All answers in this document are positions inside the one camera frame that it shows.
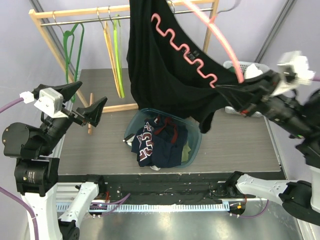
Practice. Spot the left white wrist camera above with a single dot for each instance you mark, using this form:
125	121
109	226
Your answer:
47	100

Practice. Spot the white slotted cable duct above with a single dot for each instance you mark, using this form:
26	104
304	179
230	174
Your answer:
144	208

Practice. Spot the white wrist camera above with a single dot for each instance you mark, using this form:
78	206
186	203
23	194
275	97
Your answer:
47	100
293	71

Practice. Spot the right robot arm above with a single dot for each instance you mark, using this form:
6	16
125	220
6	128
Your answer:
299	198

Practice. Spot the neon yellow hanger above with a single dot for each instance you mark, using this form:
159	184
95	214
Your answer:
118	55

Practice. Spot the pink hanger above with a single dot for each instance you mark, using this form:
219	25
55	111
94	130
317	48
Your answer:
214	30

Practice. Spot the teal plastic basin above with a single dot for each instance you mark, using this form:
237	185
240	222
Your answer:
194	134

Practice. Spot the black dress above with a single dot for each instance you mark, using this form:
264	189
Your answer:
167	71

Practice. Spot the yellow plastic hanger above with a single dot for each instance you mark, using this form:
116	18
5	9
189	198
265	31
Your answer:
108	41

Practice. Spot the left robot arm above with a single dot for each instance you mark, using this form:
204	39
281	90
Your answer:
36	171

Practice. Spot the navy tank top maroon trim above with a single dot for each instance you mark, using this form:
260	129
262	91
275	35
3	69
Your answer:
159	143

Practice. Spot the olive green tank top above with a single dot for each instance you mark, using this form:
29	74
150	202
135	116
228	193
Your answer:
185	153

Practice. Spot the folded white shirt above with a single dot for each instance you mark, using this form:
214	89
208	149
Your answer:
252	71

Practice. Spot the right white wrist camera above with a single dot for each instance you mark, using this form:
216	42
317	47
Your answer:
293	71

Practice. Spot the white plastic basket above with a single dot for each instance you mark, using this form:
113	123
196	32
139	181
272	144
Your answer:
243	65

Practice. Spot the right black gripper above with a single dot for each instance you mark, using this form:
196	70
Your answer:
250	101

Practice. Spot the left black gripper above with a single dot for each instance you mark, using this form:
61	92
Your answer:
92	112

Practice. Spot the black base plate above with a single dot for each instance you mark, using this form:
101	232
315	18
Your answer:
168	188

